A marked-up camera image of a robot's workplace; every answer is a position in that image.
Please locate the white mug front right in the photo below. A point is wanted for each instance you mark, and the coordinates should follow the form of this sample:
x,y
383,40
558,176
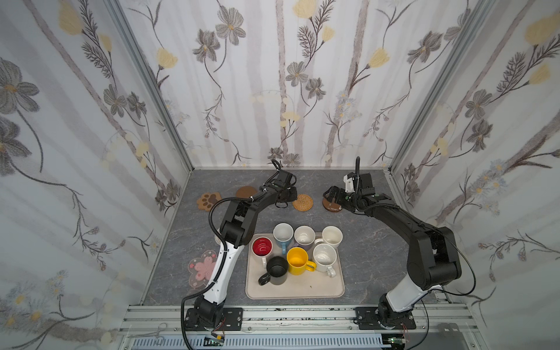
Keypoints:
x,y
325,256

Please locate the light blue mug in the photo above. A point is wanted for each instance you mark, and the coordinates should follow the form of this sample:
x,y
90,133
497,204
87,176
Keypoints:
x,y
283,235

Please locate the woven rattan round coaster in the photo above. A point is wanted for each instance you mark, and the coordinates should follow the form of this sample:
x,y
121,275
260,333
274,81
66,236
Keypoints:
x,y
303,203

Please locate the black mug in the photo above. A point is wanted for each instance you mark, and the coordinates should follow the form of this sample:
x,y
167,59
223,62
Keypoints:
x,y
276,272

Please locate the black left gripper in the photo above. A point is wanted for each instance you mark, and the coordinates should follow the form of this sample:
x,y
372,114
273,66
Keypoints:
x,y
286,192

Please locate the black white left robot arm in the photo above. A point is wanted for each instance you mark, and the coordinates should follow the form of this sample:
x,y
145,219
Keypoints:
x,y
233,221

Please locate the aluminium corner post left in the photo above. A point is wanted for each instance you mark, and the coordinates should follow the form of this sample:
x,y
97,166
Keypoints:
x,y
140,62

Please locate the cork paw print coaster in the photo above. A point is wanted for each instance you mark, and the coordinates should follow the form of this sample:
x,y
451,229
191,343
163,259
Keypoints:
x,y
207,201

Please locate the beige plastic tray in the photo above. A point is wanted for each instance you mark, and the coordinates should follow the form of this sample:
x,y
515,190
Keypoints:
x,y
309,284

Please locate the white mug rear right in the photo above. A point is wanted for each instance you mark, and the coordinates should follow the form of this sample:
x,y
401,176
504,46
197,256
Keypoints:
x,y
332,236

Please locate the red inside white mug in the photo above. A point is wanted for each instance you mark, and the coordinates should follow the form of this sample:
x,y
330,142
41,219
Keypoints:
x,y
262,249

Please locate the white grey small mug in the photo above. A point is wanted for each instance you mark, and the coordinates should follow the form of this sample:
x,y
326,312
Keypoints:
x,y
304,237

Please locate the aluminium corner post right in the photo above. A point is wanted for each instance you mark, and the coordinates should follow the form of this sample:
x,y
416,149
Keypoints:
x,y
458,52

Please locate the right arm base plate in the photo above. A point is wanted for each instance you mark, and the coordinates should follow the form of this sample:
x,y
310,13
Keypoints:
x,y
370,318

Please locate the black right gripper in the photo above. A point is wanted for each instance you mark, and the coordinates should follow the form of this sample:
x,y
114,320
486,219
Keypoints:
x,y
340,195

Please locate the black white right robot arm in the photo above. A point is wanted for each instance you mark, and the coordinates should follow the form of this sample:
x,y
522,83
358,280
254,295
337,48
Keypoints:
x,y
433,258

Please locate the aluminium mounting rail frame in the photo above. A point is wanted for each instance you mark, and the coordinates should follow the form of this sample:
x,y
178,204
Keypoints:
x,y
439,326

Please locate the pink flower shaped coaster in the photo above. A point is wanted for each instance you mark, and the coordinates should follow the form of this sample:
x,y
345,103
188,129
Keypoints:
x,y
201,269

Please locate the aluminium corner post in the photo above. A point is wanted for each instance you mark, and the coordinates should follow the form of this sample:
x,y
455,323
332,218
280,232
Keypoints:
x,y
458,52
140,62

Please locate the brown round wooden coaster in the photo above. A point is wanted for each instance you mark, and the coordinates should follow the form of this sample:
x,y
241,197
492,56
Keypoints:
x,y
246,192

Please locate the yellow mug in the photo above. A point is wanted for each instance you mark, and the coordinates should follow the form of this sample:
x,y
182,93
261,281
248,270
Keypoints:
x,y
299,262

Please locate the glossy dark brown round coaster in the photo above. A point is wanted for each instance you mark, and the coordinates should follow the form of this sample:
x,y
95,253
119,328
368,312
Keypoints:
x,y
331,206

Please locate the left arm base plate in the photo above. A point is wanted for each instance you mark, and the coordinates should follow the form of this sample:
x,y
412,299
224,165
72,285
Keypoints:
x,y
231,320

